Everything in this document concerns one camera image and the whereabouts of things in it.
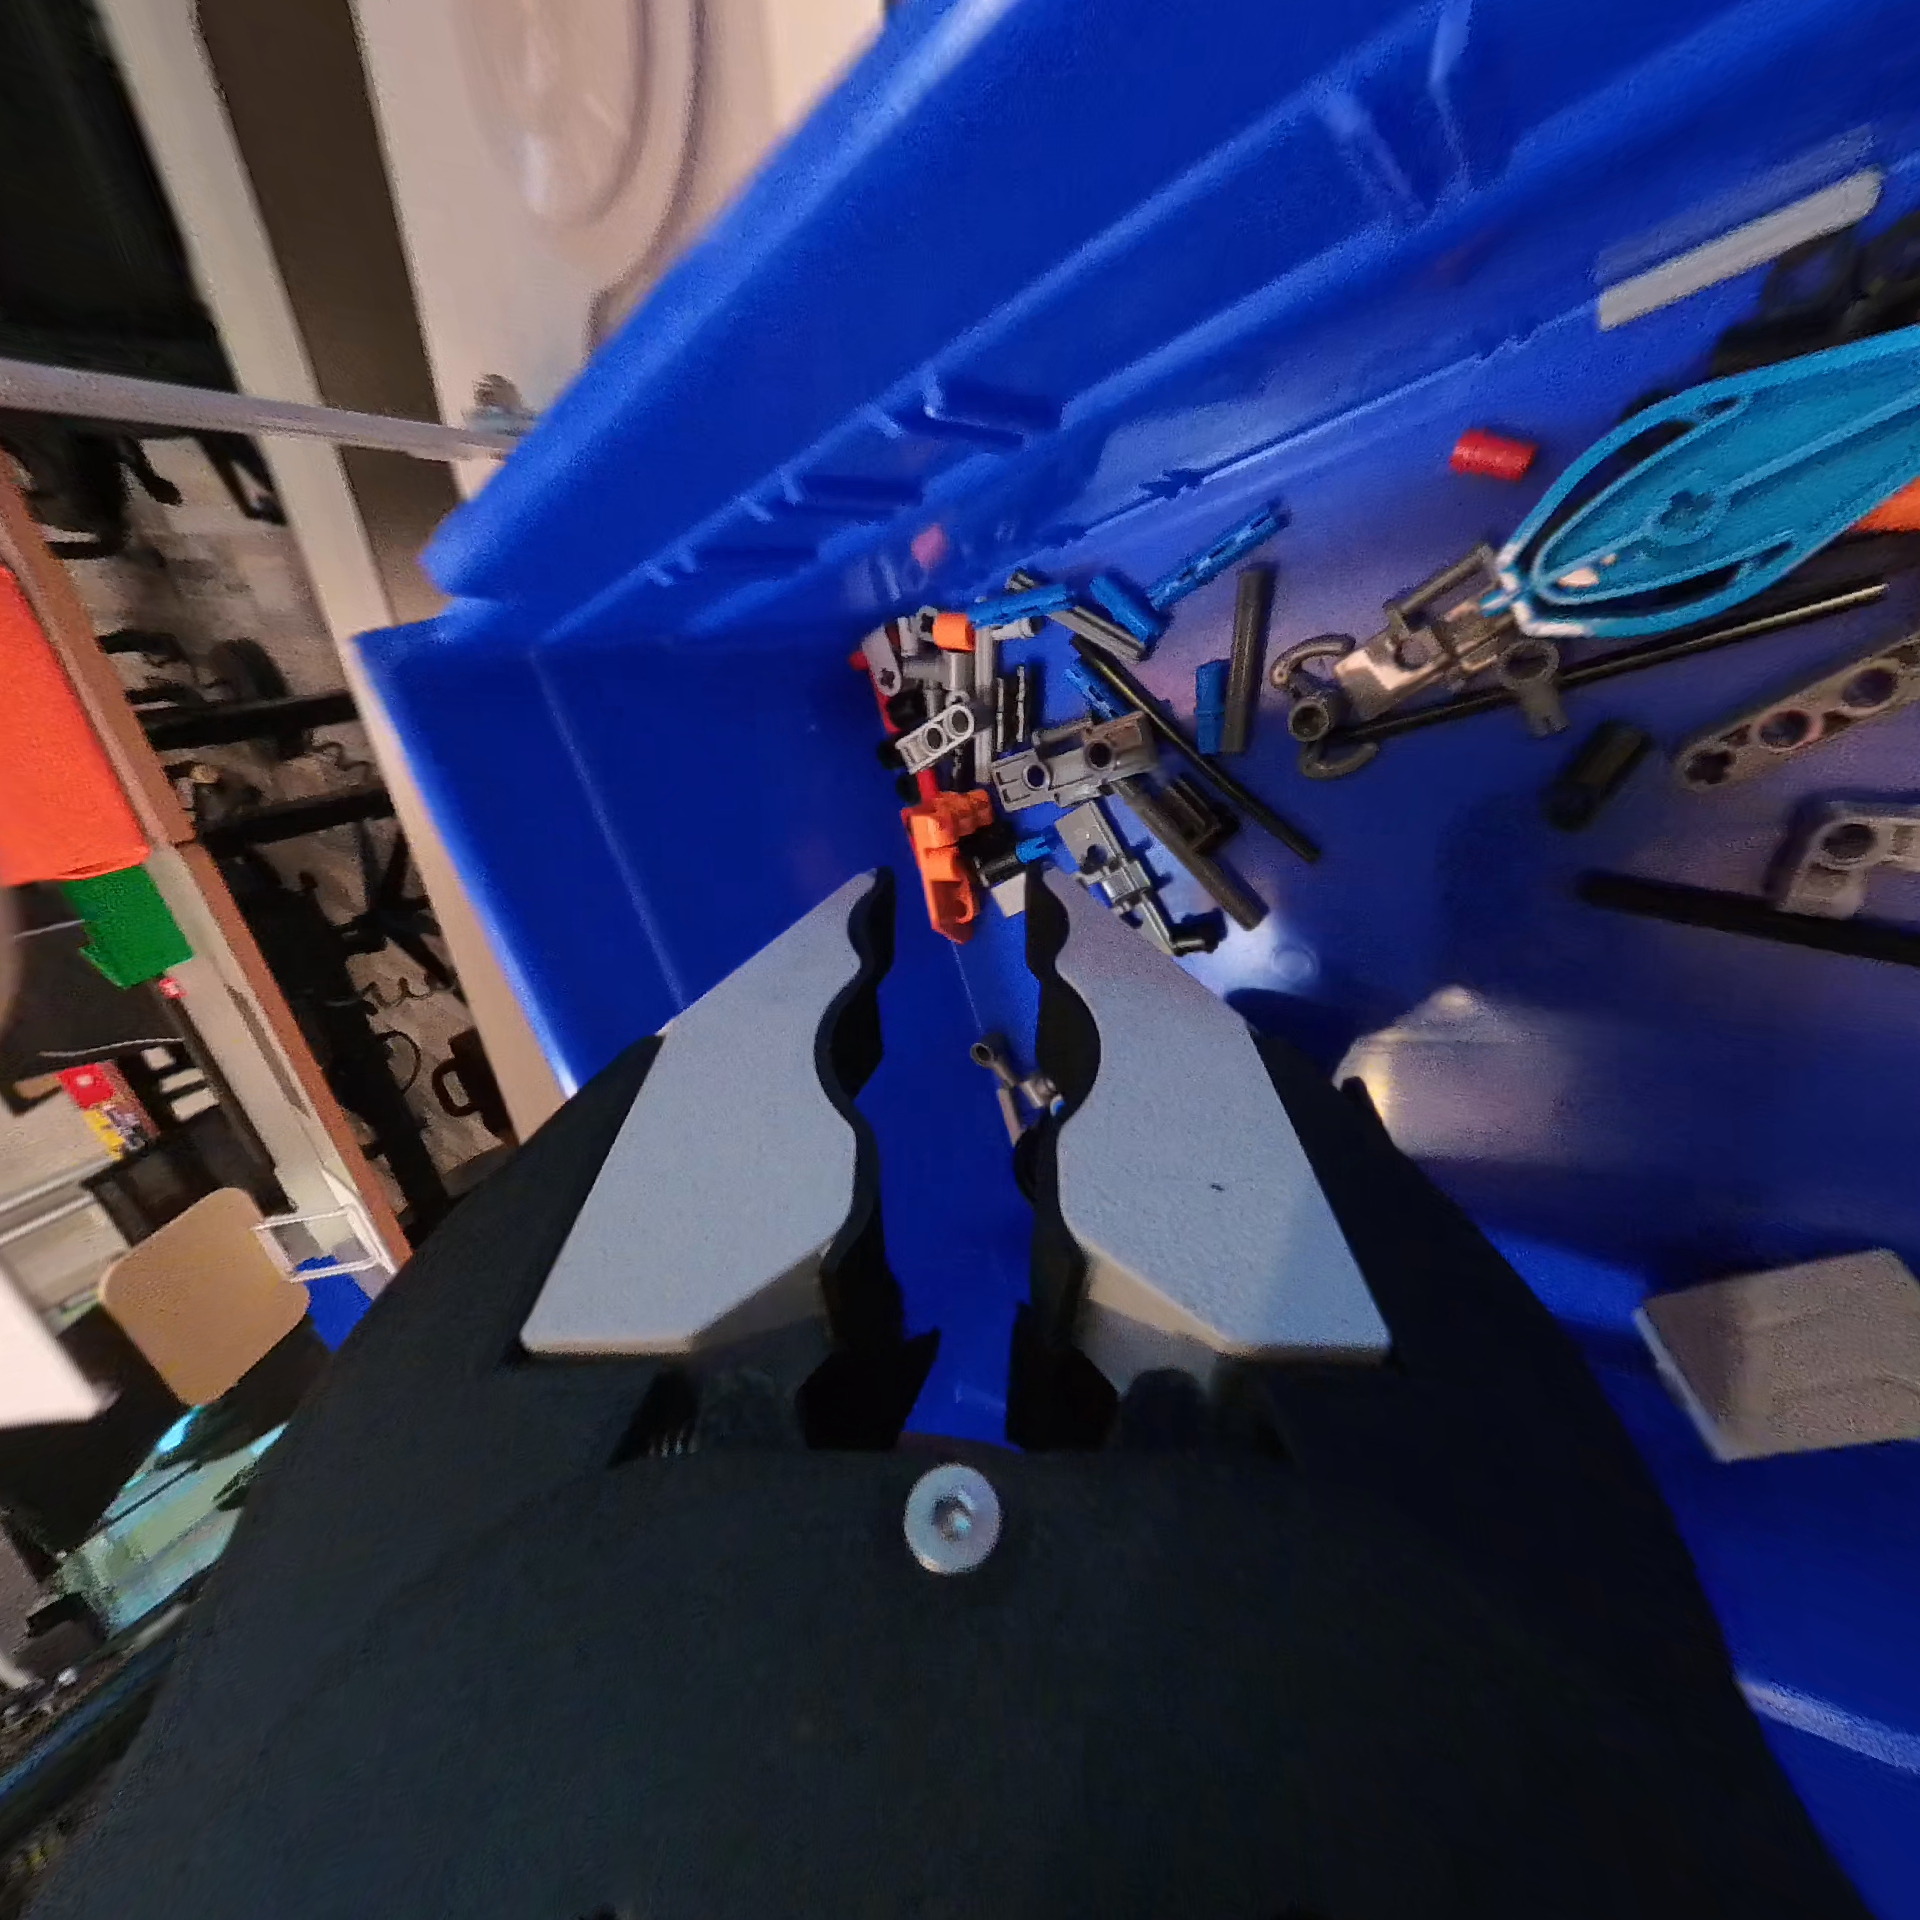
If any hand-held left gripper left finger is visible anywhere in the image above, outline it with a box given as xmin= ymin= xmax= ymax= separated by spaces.
xmin=518 ymin=867 xmax=942 ymax=1446

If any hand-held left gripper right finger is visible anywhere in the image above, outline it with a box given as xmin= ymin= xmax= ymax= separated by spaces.
xmin=1010 ymin=867 xmax=1392 ymax=1445

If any blue plastic bin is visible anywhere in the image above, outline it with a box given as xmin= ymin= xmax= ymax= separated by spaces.
xmin=351 ymin=0 xmax=1920 ymax=1920

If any heap of small toy parts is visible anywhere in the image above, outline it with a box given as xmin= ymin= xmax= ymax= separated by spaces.
xmin=852 ymin=502 xmax=1325 ymax=963

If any dark grey holed beam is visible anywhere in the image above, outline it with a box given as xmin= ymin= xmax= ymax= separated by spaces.
xmin=1670 ymin=638 xmax=1920 ymax=792

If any black office chair base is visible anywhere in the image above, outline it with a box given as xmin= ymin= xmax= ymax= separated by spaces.
xmin=151 ymin=638 xmax=512 ymax=1185

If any black toy rod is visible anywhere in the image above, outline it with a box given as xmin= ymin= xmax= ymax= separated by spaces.
xmin=1069 ymin=638 xmax=1325 ymax=867

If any tan board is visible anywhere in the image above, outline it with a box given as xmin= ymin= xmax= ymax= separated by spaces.
xmin=98 ymin=1189 xmax=312 ymax=1407

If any thick black toy axle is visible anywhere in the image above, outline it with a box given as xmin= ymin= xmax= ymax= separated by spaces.
xmin=1575 ymin=867 xmax=1920 ymax=972

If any black toy connector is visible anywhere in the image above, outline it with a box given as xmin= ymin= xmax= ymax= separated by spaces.
xmin=1543 ymin=720 xmax=1654 ymax=829

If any grey flat toy panel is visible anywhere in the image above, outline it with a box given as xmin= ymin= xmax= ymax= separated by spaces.
xmin=1631 ymin=1248 xmax=1920 ymax=1465

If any green sheet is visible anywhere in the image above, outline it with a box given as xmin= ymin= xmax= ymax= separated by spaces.
xmin=60 ymin=867 xmax=195 ymax=990

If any light grey toy connector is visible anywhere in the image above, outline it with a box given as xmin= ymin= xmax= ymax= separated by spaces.
xmin=1767 ymin=798 xmax=1920 ymax=920

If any thin black toy axle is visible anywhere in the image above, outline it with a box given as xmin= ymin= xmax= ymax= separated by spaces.
xmin=1271 ymin=583 xmax=1893 ymax=780

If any orange sheet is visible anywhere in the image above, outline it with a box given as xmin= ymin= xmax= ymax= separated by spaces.
xmin=0 ymin=566 xmax=152 ymax=887

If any teal toy rotor blade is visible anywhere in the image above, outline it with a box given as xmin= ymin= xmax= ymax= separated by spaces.
xmin=1498 ymin=326 xmax=1920 ymax=641

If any light grey toy strip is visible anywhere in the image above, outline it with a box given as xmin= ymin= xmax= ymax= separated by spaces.
xmin=1592 ymin=167 xmax=1888 ymax=331

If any dark grey hinge bracket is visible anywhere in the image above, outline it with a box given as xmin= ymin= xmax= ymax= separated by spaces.
xmin=1332 ymin=543 xmax=1573 ymax=741

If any white suction mount plate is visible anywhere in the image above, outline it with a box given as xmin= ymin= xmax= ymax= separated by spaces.
xmin=347 ymin=0 xmax=887 ymax=504

